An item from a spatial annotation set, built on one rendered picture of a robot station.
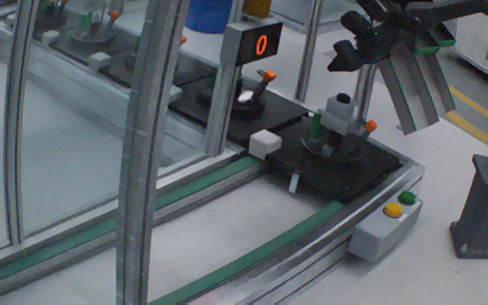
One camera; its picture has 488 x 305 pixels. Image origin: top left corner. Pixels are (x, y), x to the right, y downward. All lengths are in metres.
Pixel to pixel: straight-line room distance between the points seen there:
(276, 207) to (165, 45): 0.86
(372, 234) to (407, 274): 0.16
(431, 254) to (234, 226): 0.45
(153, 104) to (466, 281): 0.99
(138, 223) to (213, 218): 0.67
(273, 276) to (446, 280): 0.46
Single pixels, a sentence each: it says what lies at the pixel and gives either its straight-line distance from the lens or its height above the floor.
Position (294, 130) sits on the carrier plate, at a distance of 1.77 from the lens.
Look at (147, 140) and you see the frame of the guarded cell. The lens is 0.81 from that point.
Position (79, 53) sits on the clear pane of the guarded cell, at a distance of 0.70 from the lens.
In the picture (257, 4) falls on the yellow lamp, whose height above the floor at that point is 1.29.
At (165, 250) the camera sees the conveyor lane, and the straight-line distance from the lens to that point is 1.41.
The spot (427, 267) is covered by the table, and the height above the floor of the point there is 0.86.
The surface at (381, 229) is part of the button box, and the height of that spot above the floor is 0.96.
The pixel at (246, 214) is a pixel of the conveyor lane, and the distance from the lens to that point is 1.55.
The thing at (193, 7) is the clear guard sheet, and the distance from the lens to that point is 1.41.
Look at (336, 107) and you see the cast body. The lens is 1.66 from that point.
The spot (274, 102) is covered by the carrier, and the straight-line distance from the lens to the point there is 1.87.
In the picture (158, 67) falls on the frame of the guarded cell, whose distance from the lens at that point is 0.78.
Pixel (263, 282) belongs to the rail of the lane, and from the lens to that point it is 1.30.
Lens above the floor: 1.71
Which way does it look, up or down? 26 degrees down
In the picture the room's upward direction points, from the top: 11 degrees clockwise
